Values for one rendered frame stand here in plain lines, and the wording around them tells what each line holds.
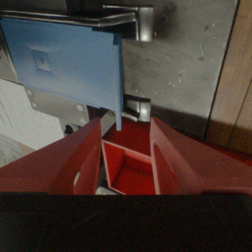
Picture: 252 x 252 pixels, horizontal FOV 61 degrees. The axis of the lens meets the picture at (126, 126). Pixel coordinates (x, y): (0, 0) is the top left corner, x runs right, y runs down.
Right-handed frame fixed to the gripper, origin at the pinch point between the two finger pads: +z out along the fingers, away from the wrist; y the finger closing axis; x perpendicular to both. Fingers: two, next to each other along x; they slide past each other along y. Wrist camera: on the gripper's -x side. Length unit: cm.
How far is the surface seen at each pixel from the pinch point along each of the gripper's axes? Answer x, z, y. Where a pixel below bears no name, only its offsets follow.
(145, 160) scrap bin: 19.1, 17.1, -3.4
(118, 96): 0.0, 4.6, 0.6
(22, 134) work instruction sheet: 27, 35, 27
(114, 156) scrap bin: 17.1, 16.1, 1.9
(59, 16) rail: -4.6, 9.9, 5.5
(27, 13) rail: -4.6, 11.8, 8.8
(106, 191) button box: 30.7, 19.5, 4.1
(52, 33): -3.2, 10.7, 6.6
